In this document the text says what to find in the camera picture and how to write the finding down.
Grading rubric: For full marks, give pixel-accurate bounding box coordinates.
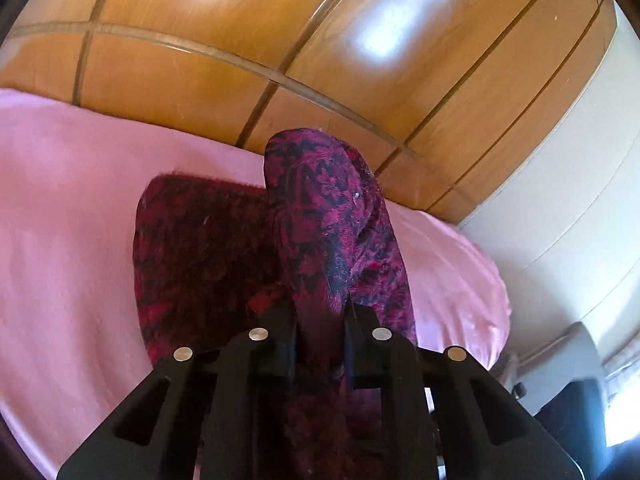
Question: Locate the red floral patterned garment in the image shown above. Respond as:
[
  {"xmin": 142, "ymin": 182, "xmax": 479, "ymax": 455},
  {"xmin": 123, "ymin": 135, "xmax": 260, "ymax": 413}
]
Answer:
[{"xmin": 132, "ymin": 129, "xmax": 419, "ymax": 480}]

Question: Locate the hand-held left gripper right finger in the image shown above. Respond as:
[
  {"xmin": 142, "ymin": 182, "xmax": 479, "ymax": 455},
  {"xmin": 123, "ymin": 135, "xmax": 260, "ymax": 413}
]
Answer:
[{"xmin": 342, "ymin": 305, "xmax": 584, "ymax": 480}]

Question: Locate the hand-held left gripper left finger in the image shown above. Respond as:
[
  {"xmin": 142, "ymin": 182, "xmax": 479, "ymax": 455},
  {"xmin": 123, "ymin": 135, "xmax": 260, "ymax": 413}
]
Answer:
[{"xmin": 56, "ymin": 299, "xmax": 301, "ymax": 480}]

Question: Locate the grey furniture piece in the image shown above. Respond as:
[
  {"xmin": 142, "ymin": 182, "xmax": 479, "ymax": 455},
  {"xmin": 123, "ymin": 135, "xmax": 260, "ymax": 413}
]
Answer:
[{"xmin": 512, "ymin": 322, "xmax": 607, "ymax": 416}]

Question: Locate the dark object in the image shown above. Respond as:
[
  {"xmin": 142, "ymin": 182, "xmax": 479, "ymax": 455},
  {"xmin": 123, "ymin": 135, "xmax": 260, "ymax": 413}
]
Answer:
[{"xmin": 537, "ymin": 379, "xmax": 608, "ymax": 463}]

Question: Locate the pink bed sheet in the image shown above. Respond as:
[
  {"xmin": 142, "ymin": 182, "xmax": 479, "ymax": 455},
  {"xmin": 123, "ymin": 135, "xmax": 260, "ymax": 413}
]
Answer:
[{"xmin": 0, "ymin": 87, "xmax": 512, "ymax": 480}]

